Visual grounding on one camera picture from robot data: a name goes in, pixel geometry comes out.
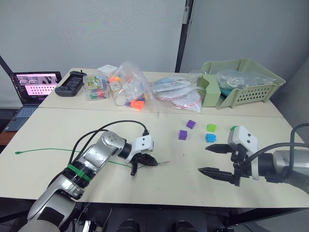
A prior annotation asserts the dark side desk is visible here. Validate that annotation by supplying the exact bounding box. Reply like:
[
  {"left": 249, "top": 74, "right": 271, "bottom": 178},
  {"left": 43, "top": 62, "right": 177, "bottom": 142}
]
[{"left": 0, "top": 106, "right": 39, "bottom": 150}]

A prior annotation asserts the clear bag with colourful toys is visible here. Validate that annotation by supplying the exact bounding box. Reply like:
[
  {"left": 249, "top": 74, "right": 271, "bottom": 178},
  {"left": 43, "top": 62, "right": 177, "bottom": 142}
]
[{"left": 110, "top": 60, "right": 159, "bottom": 114}]

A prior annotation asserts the green lace with needle tip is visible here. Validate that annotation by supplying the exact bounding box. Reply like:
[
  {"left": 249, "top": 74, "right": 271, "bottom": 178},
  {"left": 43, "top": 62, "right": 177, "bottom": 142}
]
[{"left": 14, "top": 148, "right": 171, "bottom": 168}]

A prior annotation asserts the clear box of coloured pieces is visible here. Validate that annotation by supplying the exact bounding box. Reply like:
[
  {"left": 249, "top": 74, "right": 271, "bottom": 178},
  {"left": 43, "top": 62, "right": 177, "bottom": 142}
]
[{"left": 83, "top": 74, "right": 111, "bottom": 102}]

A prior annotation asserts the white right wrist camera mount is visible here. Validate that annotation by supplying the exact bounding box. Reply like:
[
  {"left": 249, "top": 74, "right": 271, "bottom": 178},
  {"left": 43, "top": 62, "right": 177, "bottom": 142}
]
[{"left": 227, "top": 125, "right": 259, "bottom": 181}]

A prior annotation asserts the black vertical wall post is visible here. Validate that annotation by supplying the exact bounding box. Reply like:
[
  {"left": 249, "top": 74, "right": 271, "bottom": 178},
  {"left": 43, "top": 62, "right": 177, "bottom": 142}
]
[{"left": 174, "top": 0, "right": 195, "bottom": 73}]

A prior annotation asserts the black handheld game console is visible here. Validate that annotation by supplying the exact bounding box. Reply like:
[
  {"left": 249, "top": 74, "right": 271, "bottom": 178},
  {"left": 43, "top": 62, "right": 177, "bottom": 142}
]
[{"left": 55, "top": 69, "right": 87, "bottom": 97}]

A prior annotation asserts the black slanted bar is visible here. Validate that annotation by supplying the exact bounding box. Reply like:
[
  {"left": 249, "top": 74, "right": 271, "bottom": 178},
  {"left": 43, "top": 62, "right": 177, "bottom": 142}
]
[{"left": 0, "top": 55, "right": 15, "bottom": 79}]

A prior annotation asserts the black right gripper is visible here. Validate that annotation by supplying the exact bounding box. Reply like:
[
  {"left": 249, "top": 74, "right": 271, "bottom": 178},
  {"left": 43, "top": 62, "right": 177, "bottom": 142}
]
[{"left": 197, "top": 144, "right": 253, "bottom": 187}]

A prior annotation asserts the pale green plastic basket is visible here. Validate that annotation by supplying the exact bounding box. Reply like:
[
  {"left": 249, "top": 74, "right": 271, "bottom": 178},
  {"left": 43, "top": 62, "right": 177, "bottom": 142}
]
[{"left": 196, "top": 58, "right": 286, "bottom": 110}]

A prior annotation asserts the small white cardboard box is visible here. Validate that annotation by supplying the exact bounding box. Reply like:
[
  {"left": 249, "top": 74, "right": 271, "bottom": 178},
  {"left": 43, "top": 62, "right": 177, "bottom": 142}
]
[{"left": 97, "top": 64, "right": 117, "bottom": 78}]

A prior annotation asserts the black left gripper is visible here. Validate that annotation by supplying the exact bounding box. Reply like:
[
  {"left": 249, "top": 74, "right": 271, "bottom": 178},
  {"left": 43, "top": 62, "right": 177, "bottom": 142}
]
[{"left": 130, "top": 154, "right": 159, "bottom": 176}]

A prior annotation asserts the clear bag with white discs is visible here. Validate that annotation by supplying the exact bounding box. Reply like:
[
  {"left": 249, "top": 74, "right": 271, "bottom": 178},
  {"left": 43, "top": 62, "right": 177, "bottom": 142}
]
[{"left": 151, "top": 71, "right": 209, "bottom": 113}]

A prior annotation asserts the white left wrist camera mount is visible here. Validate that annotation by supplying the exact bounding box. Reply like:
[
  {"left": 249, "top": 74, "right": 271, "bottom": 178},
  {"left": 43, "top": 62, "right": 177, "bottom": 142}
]
[{"left": 125, "top": 135, "right": 155, "bottom": 163}]

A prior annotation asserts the open laptop with pink screen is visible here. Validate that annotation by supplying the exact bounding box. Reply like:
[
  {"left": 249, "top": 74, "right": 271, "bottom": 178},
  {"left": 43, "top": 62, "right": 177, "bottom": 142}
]
[{"left": 2, "top": 71, "right": 63, "bottom": 132}]

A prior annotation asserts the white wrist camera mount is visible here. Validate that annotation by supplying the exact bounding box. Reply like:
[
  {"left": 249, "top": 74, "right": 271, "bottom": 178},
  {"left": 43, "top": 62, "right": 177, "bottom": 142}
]
[
  {"left": 227, "top": 125, "right": 259, "bottom": 181},
  {"left": 125, "top": 135, "right": 155, "bottom": 163}
]

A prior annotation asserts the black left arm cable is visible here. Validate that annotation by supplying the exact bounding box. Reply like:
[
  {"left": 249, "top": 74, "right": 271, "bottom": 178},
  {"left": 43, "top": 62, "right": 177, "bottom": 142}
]
[{"left": 69, "top": 120, "right": 150, "bottom": 165}]

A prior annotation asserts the dark rounded shape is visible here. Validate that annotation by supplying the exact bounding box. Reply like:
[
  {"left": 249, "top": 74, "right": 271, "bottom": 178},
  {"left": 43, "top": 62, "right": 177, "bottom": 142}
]
[
  {"left": 117, "top": 218, "right": 141, "bottom": 232},
  {"left": 171, "top": 219, "right": 199, "bottom": 232}
]

